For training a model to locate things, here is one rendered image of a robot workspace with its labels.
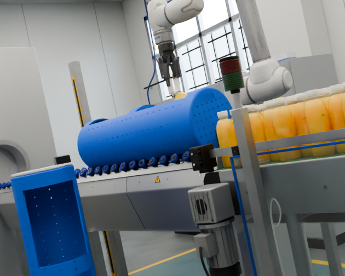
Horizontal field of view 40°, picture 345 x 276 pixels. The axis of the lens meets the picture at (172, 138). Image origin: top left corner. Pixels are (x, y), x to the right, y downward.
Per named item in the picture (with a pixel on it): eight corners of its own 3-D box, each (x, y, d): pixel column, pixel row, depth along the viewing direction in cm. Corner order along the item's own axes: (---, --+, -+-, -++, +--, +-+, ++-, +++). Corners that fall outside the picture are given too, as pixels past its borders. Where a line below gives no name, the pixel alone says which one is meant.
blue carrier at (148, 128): (125, 161, 278) (110, 114, 275) (243, 142, 214) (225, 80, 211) (86, 178, 258) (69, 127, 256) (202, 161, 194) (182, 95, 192)
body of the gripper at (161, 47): (166, 45, 230) (170, 64, 230) (153, 46, 224) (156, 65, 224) (176, 41, 225) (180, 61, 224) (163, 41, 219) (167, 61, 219)
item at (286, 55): (272, 67, 399) (271, 59, 399) (297, 61, 381) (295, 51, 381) (263, 68, 392) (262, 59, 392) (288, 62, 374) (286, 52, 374)
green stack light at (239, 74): (233, 90, 152) (230, 75, 152) (249, 86, 147) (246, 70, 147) (220, 92, 147) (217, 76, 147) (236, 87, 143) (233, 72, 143)
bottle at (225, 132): (245, 163, 179) (234, 114, 179) (226, 167, 178) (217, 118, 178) (238, 162, 186) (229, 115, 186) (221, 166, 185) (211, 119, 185)
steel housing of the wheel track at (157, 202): (37, 222, 365) (28, 178, 365) (270, 218, 207) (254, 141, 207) (1, 233, 345) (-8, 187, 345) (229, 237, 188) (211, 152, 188)
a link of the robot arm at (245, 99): (237, 111, 282) (230, 75, 282) (264, 105, 270) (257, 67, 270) (222, 114, 269) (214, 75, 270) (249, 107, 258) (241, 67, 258)
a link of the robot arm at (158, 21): (146, 34, 224) (167, 26, 215) (139, 1, 224) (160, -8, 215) (161, 35, 232) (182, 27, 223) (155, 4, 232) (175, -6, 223)
